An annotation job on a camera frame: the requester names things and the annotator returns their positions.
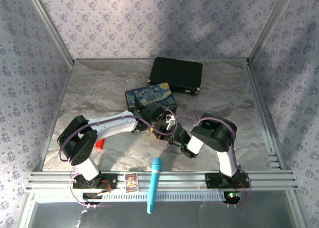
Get starry night painted box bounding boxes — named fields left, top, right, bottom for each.
left=124, top=82, right=179, bottom=114

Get black case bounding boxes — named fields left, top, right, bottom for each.
left=148, top=56, right=203, bottom=96

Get cyan marker pen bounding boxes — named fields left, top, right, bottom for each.
left=146, top=157, right=162, bottom=215

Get small picture card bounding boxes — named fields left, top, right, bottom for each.
left=124, top=173, right=139, bottom=193

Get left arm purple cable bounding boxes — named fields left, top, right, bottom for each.
left=58, top=105, right=179, bottom=209

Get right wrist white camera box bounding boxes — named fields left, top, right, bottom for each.
left=164, top=114, right=175, bottom=131

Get aluminium rail frame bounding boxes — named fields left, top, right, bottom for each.
left=26, top=170, right=299, bottom=191

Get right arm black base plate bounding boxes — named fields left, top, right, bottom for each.
left=204, top=172, right=251, bottom=189

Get white slotted cable duct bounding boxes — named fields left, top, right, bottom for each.
left=34, top=192, right=230, bottom=204

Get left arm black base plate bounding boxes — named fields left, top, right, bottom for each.
left=72, top=173, right=118, bottom=190

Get left arm red wire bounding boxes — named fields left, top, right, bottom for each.
left=101, top=179, right=113, bottom=193

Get arm red wire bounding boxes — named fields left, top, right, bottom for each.
left=235, top=181, right=247, bottom=196
left=101, top=179, right=113, bottom=193

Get right arm red wire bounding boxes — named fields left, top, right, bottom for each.
left=235, top=181, right=247, bottom=196

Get white loose string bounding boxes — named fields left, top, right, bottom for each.
left=76, top=208, right=88, bottom=226

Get left aluminium corner post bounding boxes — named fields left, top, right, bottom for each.
left=24, top=0, right=75, bottom=64

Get aluminium corner post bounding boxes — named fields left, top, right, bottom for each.
left=248, top=0, right=297, bottom=64
left=24, top=0, right=75, bottom=64

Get right aluminium corner post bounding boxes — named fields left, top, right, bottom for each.
left=248, top=0, right=297, bottom=64

